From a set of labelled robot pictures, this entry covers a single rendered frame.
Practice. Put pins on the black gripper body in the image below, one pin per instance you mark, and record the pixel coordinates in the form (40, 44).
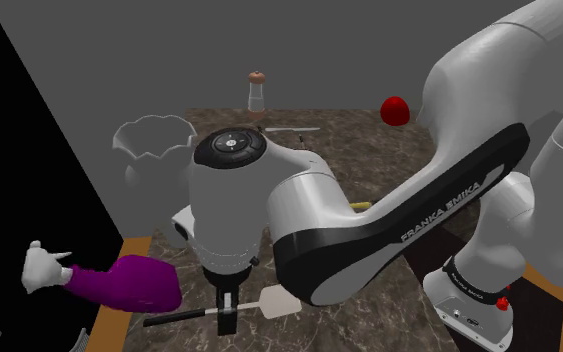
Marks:
(227, 279)

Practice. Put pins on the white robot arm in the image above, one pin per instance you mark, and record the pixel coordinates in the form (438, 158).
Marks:
(476, 97)

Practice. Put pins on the grey scalloped rim vase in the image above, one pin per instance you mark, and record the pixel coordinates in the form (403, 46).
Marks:
(156, 180)

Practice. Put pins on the yellow stick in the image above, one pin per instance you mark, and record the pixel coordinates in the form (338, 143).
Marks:
(360, 206)

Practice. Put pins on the thin dark stick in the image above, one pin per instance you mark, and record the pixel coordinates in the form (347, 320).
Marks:
(302, 140)

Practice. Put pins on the silver knife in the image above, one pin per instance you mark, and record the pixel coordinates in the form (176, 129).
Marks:
(290, 129)

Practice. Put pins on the glass shaker with brown cap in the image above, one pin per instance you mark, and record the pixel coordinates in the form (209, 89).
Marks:
(256, 97)

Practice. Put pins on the red dome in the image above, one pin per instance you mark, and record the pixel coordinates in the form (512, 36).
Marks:
(394, 112)

